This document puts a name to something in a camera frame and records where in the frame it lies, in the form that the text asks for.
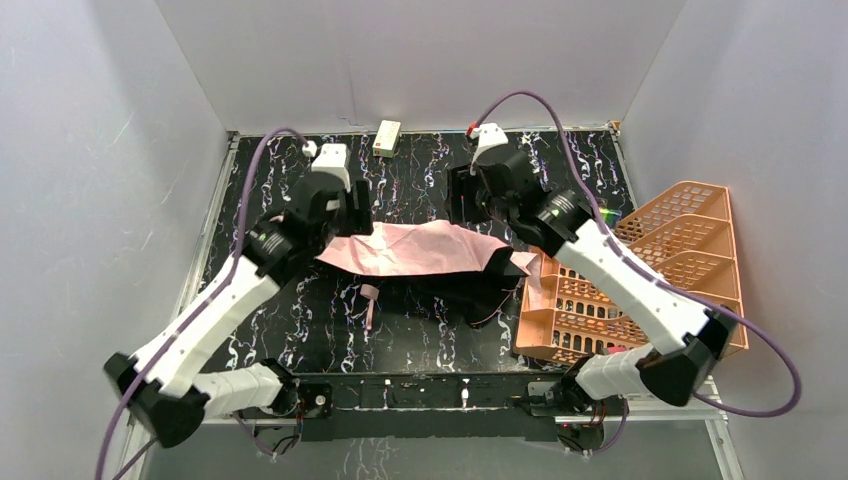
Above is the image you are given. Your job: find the pink and black folding umbrella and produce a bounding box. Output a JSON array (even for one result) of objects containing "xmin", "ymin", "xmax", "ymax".
[{"xmin": 317, "ymin": 220, "xmax": 541, "ymax": 328}]

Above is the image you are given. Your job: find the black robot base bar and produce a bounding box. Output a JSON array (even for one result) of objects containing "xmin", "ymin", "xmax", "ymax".
[{"xmin": 299, "ymin": 371, "xmax": 590, "ymax": 442}]

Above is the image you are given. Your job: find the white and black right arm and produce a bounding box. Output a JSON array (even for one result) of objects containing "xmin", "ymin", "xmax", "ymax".
[{"xmin": 445, "ymin": 144, "xmax": 737, "ymax": 411}]

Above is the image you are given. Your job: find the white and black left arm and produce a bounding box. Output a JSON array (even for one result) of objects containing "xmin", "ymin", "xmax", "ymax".
[{"xmin": 104, "ymin": 172, "xmax": 373, "ymax": 448}]

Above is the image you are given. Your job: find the small white box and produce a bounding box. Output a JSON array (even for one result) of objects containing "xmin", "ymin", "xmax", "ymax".
[{"xmin": 372, "ymin": 120, "xmax": 401, "ymax": 158}]

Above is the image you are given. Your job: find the pack of coloured markers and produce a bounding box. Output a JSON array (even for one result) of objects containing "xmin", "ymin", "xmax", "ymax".
[{"xmin": 599, "ymin": 201, "xmax": 623, "ymax": 230}]

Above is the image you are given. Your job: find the orange plastic desk organizer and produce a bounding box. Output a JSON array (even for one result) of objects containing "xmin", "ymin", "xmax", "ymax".
[{"xmin": 513, "ymin": 181, "xmax": 744, "ymax": 364}]

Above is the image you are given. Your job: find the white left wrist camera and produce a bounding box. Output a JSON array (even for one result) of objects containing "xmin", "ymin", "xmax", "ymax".
[{"xmin": 301, "ymin": 140, "xmax": 352, "ymax": 192}]

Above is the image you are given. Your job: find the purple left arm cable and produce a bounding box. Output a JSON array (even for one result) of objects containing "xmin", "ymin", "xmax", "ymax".
[{"xmin": 94, "ymin": 127, "xmax": 313, "ymax": 480}]

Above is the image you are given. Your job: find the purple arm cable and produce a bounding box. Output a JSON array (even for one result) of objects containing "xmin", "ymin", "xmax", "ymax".
[
  {"xmin": 473, "ymin": 90, "xmax": 803, "ymax": 420},
  {"xmin": 94, "ymin": 127, "xmax": 313, "ymax": 480}
]

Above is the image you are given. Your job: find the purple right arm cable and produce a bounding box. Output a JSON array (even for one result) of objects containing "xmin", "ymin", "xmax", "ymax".
[{"xmin": 473, "ymin": 90, "xmax": 803, "ymax": 420}]

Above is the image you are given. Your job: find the aluminium table frame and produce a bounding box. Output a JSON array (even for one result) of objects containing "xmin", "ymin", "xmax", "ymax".
[{"xmin": 113, "ymin": 132, "xmax": 747, "ymax": 480}]

